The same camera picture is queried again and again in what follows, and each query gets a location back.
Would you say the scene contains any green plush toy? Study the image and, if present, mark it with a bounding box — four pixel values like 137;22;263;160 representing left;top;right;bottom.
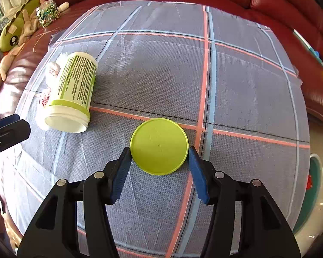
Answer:
0;0;45;51

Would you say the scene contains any grey plaid cloth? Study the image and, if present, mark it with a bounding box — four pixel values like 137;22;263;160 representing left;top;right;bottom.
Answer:
5;0;311;258

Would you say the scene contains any bag of glitter beads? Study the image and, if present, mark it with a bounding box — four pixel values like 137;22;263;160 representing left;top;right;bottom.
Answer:
36;0;60;28

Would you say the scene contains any red and white wrapper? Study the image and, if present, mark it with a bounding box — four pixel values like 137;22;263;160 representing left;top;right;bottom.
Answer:
39;89;53;108

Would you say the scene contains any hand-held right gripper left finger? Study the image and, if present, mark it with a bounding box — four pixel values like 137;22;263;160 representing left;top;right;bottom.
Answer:
17;146;132;258

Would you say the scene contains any green round plastic lid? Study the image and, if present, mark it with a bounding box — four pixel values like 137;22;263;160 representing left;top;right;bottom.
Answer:
130;118;189;176

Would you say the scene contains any light blue trash bin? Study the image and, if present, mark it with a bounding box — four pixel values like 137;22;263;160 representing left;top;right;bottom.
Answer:
292;153;323;234

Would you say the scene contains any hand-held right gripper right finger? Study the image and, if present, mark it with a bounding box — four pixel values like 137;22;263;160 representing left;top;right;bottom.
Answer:
188;146;301;258

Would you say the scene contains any white jar with green label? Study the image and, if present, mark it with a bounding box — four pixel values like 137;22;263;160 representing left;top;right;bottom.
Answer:
37;52;99;133

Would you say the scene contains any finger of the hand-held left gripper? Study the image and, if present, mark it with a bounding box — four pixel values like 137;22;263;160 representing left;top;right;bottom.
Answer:
0;114;31;164

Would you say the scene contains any white crumpled tissue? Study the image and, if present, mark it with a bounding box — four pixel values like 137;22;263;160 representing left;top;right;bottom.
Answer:
44;53;70;92

